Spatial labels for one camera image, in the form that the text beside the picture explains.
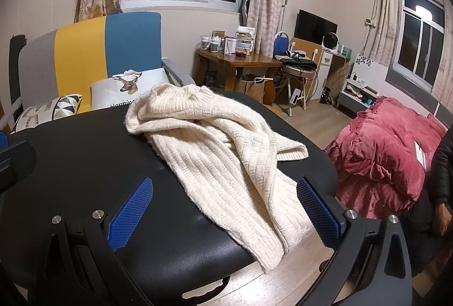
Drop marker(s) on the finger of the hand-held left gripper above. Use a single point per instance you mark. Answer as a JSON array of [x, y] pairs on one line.
[[19, 159], [3, 140]]

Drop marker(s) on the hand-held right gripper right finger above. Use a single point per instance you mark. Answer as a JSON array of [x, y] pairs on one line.
[[318, 214]]

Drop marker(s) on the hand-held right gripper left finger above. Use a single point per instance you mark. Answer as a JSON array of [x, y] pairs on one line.
[[131, 214]]

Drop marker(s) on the cream knit sweater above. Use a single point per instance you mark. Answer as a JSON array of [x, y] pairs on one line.
[[212, 157]]

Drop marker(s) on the triangle pattern pillow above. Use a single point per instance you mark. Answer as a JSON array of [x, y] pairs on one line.
[[53, 111]]

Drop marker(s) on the pink bed quilt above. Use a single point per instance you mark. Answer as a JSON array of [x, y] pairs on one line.
[[382, 150]]

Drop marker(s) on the white deer print pillow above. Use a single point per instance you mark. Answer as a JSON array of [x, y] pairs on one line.
[[106, 93]]

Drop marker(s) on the black basket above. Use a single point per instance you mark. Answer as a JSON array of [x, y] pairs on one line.
[[326, 96]]

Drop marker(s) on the white power strip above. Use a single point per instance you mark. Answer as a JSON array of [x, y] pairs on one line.
[[294, 96]]

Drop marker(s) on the white paper card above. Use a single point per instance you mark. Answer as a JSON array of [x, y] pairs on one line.
[[423, 153]]

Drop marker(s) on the brown paper bag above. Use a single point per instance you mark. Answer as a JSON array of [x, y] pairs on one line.
[[253, 90]]

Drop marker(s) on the wooden side cabinet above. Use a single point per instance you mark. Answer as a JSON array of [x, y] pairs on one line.
[[338, 72]]

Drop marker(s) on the dark green cloth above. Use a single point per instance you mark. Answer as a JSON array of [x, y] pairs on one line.
[[300, 64]]

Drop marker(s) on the white bedside shelf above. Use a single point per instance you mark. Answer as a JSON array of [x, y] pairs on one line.
[[371, 72]]

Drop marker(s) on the grey headboard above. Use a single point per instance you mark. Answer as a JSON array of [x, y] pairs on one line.
[[407, 83]]

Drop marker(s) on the grey yellow blue sofa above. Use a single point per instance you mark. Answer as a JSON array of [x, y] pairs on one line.
[[131, 44]]

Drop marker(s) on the white handheld device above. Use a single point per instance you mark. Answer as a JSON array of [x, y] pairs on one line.
[[295, 54]]

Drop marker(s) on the teal box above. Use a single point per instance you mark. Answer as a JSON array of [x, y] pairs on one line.
[[345, 51]]

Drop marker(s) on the wooden desk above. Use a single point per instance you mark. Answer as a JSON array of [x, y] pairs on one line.
[[244, 62]]

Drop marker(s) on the leaning wooden board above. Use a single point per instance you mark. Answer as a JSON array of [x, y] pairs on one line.
[[304, 44]]

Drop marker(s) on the white desk fan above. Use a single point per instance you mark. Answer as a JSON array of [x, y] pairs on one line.
[[331, 41]]

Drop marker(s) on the blue back folding chair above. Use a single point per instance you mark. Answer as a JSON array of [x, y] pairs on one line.
[[281, 44]]

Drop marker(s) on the small orange black tin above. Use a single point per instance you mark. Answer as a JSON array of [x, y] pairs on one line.
[[242, 54]]

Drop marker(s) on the dark lidded jar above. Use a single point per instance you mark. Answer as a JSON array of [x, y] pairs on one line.
[[215, 46], [205, 44]]

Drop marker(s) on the black television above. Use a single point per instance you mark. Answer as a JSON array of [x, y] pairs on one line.
[[313, 28]]

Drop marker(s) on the white carton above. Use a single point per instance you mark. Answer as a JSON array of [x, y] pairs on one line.
[[229, 46]]

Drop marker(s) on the stack of papers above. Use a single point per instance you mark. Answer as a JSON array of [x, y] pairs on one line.
[[245, 31]]

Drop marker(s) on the side sliding window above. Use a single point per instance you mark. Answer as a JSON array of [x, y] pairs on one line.
[[417, 37]]

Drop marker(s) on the wall socket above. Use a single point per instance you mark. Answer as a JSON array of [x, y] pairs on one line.
[[370, 22]]

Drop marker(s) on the small picture frame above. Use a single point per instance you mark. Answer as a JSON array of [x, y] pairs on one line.
[[218, 35]]

